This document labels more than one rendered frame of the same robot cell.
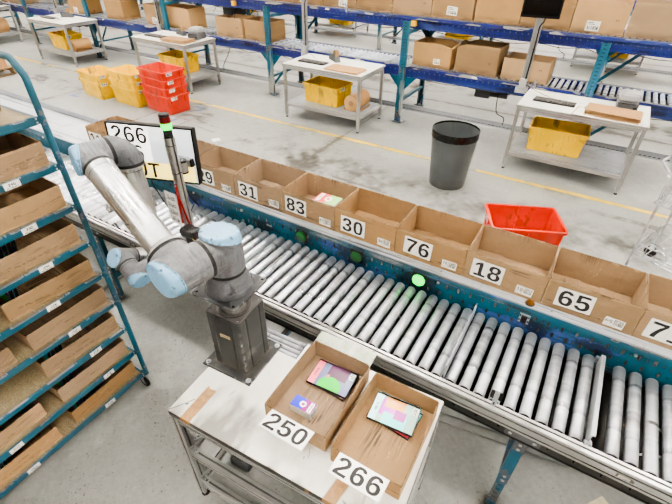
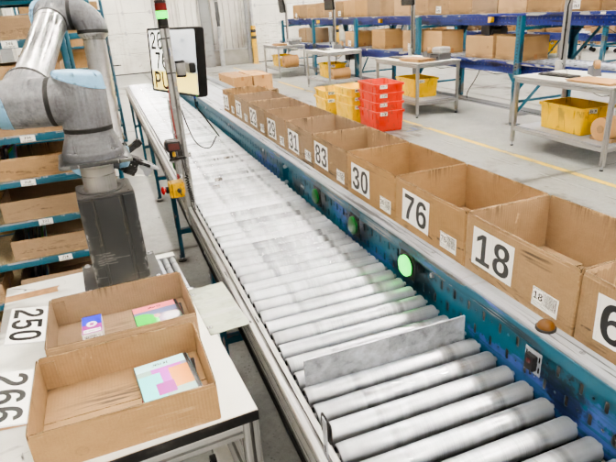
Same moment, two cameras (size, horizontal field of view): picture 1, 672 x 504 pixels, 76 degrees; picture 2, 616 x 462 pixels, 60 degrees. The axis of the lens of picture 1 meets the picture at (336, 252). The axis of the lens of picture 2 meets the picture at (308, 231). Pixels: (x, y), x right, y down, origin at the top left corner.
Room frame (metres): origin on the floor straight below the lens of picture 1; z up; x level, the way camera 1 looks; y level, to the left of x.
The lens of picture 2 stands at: (0.42, -1.20, 1.59)
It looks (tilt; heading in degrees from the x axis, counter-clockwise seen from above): 23 degrees down; 40
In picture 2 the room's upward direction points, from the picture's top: 4 degrees counter-clockwise
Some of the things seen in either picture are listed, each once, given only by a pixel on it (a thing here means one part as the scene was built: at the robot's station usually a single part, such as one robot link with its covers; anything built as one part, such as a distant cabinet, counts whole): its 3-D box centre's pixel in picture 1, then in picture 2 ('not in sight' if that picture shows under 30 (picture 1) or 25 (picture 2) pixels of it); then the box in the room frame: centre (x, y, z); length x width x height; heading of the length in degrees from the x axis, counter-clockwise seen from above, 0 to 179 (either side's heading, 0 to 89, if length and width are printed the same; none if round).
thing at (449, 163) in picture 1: (451, 156); not in sight; (4.47, -1.27, 0.32); 0.50 x 0.50 x 0.64
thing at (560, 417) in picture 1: (566, 388); not in sight; (1.16, -1.03, 0.72); 0.52 x 0.05 x 0.05; 149
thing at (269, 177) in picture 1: (271, 184); (324, 139); (2.56, 0.44, 0.97); 0.39 x 0.29 x 0.17; 59
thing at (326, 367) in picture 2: (461, 338); (388, 351); (1.41, -0.61, 0.76); 0.46 x 0.01 x 0.09; 149
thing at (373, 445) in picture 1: (386, 430); (126, 388); (0.91, -0.20, 0.80); 0.38 x 0.28 x 0.10; 150
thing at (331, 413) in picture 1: (319, 391); (123, 320); (1.08, 0.06, 0.80); 0.38 x 0.28 x 0.10; 151
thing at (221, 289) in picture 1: (228, 275); (91, 140); (1.30, 0.43, 1.24); 0.19 x 0.19 x 0.10
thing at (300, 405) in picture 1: (303, 407); (93, 331); (1.01, 0.12, 0.78); 0.10 x 0.06 x 0.05; 61
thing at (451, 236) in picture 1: (438, 238); (465, 209); (1.96, -0.57, 0.96); 0.39 x 0.29 x 0.17; 59
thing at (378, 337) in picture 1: (393, 316); (334, 301); (1.59, -0.31, 0.72); 0.52 x 0.05 x 0.05; 149
